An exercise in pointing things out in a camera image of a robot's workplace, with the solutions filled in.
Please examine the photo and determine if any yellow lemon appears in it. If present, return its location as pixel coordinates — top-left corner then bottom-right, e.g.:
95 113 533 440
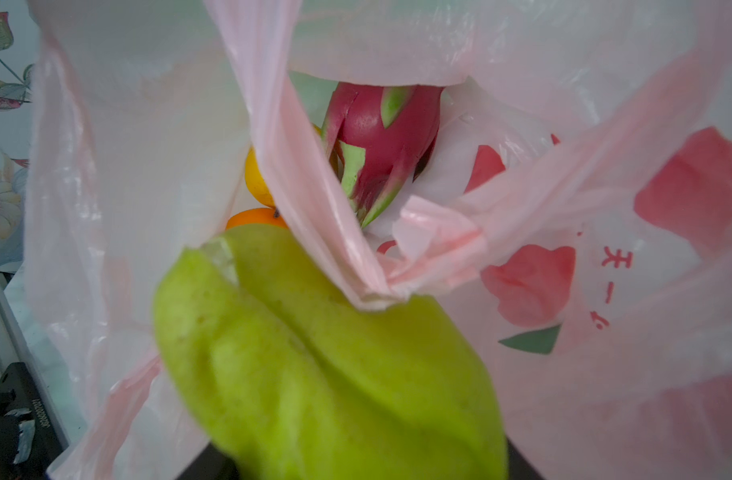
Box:
243 122 325 209

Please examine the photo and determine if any green fruit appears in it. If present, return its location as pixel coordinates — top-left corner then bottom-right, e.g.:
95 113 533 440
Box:
153 224 508 479

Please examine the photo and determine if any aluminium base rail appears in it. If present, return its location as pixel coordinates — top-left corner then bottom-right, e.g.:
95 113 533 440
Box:
0 272 69 479

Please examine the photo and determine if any pink plastic bag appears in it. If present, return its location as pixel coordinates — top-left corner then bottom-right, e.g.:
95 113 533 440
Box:
24 1 732 479

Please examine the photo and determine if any red fruit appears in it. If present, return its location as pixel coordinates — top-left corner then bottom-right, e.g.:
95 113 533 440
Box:
321 82 444 227

